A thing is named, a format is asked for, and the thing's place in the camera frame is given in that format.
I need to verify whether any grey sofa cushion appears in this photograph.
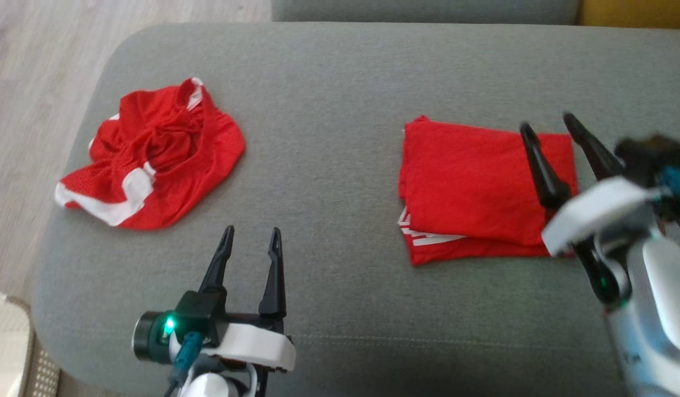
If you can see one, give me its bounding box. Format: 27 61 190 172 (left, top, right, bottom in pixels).
31 22 680 397

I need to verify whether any red mesh shorts white trim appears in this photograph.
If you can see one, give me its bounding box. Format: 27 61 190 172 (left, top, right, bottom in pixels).
54 77 246 230

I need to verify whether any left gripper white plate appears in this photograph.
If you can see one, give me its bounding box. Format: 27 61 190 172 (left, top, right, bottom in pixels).
198 224 296 374

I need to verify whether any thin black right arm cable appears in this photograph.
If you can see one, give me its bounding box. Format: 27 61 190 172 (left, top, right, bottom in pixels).
654 207 680 246

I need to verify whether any large yellow sofa back cushion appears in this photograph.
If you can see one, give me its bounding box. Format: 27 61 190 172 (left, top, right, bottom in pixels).
579 0 680 31

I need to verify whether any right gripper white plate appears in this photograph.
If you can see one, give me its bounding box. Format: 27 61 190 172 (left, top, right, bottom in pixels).
519 111 659 257

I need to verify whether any blue right camera plug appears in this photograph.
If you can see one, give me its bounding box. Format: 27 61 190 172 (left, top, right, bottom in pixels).
657 165 680 202

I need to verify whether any red garment with white print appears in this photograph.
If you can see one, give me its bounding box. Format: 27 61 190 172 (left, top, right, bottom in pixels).
397 115 579 267

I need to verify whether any blue camera plug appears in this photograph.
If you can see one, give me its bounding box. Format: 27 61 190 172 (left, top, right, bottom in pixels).
171 331 204 385
657 165 680 202

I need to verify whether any blue left camera plug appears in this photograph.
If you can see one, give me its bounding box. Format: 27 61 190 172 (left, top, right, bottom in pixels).
171 331 204 385

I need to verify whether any white woven laundry basket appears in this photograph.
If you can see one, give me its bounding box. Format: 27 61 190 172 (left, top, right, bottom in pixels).
0 289 61 397

